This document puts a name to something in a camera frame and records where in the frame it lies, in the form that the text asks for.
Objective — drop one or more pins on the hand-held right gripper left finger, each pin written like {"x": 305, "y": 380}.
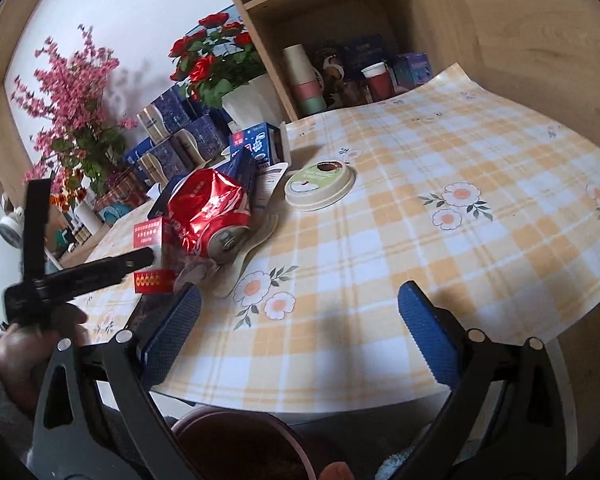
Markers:
{"x": 172, "y": 335}

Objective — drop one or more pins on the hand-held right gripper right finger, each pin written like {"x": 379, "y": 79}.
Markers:
{"x": 430, "y": 335}

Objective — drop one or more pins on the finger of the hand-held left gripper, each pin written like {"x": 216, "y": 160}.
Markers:
{"x": 105, "y": 267}
{"x": 36, "y": 225}

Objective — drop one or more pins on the red white cigarette pack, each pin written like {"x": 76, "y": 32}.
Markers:
{"x": 150, "y": 232}

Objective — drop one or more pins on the crushed red soda can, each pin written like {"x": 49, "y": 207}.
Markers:
{"x": 205, "y": 205}

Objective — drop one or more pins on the brown plastic bin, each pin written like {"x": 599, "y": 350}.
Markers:
{"x": 240, "y": 440}

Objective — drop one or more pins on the blue carton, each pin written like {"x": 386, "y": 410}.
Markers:
{"x": 255, "y": 142}

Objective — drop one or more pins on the person's left hand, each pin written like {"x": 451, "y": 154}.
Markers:
{"x": 20, "y": 360}

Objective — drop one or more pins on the small white fan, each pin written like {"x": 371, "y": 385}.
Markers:
{"x": 11, "y": 227}

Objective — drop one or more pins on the orange flowers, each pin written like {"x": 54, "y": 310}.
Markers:
{"x": 67, "y": 190}

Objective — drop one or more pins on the white vase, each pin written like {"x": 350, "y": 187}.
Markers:
{"x": 86, "y": 217}

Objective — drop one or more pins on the teal container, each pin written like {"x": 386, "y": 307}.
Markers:
{"x": 114, "y": 214}

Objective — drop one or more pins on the crumpled grey tissue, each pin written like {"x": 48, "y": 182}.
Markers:
{"x": 195, "y": 272}

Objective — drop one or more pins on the yellow checked floral tablecloth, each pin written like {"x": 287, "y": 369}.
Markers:
{"x": 430, "y": 260}

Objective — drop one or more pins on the blue gift box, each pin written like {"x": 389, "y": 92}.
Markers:
{"x": 167, "y": 160}
{"x": 212, "y": 110}
{"x": 170, "y": 110}
{"x": 205, "y": 137}
{"x": 137, "y": 152}

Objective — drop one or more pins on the pink blossom bouquet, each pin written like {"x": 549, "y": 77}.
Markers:
{"x": 75, "y": 90}

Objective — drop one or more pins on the white paper leaflet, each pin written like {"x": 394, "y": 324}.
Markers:
{"x": 272, "y": 180}

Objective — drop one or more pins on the white flower pot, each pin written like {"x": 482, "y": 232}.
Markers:
{"x": 252, "y": 97}

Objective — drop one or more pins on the red rose plant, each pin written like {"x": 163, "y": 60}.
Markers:
{"x": 215, "y": 60}

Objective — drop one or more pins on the red cup with white lid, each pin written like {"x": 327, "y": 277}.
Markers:
{"x": 379, "y": 82}

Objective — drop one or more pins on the teal blue box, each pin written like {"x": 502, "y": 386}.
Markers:
{"x": 412, "y": 72}

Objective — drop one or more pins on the stack of pastel paper cups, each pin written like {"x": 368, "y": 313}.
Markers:
{"x": 302, "y": 80}

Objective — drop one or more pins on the small figurine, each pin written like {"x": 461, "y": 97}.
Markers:
{"x": 332, "y": 72}

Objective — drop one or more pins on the dark blue shelf box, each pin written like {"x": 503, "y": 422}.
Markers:
{"x": 365, "y": 52}

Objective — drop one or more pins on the wooden shelf unit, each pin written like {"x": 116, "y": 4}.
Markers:
{"x": 430, "y": 20}

